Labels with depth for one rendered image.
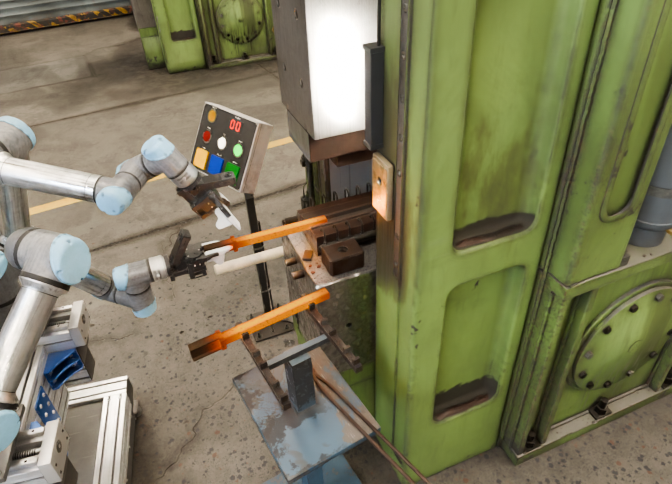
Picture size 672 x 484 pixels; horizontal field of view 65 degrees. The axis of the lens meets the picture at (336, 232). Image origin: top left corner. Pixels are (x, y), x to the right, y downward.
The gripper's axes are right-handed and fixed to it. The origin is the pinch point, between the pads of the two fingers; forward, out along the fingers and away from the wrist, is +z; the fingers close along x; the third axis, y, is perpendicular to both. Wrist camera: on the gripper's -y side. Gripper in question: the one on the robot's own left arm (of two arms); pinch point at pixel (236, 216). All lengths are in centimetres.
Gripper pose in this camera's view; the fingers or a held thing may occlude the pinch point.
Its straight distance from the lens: 168.1
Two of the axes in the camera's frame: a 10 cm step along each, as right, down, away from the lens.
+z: 4.9, 5.8, 6.5
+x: 3.8, 5.3, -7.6
